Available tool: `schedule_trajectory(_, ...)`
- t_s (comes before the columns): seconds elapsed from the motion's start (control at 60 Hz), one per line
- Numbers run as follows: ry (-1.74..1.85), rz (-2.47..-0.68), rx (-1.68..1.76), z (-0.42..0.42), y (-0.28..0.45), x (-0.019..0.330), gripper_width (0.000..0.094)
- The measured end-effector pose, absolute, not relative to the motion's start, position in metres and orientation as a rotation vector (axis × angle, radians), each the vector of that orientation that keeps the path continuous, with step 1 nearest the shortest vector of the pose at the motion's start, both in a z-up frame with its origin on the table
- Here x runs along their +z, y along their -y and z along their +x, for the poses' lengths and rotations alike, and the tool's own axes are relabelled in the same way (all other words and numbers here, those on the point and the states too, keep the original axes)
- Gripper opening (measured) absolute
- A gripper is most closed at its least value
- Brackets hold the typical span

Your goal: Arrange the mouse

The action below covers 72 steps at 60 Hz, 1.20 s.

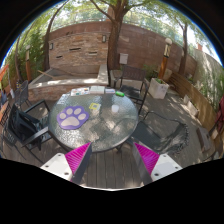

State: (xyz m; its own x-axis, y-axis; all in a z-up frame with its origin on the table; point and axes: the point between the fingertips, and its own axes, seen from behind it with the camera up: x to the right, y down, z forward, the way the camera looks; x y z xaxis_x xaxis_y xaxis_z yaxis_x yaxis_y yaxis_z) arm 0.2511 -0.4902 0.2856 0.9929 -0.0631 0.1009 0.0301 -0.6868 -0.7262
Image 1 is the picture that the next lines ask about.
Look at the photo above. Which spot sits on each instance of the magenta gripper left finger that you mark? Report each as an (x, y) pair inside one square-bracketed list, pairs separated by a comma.
[(70, 166)]

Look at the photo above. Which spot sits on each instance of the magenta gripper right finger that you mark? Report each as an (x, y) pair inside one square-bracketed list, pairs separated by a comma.
[(151, 165)]

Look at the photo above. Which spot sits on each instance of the purple paw print mouse pad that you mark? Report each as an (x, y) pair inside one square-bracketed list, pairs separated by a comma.
[(72, 117)]

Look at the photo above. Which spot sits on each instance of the white computer mouse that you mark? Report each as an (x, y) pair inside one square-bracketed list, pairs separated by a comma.
[(115, 108)]

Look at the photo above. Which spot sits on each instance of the black metal chair right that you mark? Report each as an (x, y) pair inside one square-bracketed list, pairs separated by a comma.
[(161, 134)]

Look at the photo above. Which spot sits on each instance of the black metal chair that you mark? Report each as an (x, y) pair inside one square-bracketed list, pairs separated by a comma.
[(133, 84), (161, 134), (29, 131)]

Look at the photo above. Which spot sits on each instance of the round glass patio table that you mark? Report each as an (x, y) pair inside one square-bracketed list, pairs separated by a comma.
[(104, 129)]

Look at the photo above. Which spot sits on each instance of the yellow square card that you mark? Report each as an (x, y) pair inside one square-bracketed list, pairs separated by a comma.
[(94, 106)]

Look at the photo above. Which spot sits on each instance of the black metal chair left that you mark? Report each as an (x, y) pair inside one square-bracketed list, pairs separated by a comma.
[(29, 131)]

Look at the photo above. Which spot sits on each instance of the colourful box on table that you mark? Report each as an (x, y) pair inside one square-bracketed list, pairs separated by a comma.
[(80, 91)]

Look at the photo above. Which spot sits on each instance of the green oblong object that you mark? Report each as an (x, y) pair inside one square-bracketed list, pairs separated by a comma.
[(120, 94)]

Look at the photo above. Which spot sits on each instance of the white square planter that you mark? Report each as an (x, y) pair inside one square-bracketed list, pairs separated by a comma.
[(158, 88)]

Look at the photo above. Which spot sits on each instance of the white book stack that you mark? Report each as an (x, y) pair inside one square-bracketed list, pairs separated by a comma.
[(97, 90)]

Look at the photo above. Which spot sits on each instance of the small white box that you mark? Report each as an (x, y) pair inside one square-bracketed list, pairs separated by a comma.
[(109, 91)]

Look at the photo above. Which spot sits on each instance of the black metal chair far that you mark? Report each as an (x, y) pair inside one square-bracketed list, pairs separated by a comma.
[(133, 84)]

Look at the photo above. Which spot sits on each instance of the black chair far left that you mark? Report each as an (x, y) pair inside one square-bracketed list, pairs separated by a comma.
[(21, 94)]

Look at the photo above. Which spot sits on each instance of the grey electrical box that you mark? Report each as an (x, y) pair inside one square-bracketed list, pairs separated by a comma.
[(123, 58)]

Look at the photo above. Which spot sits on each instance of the large tree trunk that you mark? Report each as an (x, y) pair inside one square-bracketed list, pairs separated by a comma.
[(114, 10)]

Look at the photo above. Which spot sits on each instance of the wooden lamp post globe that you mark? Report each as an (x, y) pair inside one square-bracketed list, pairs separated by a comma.
[(166, 55)]

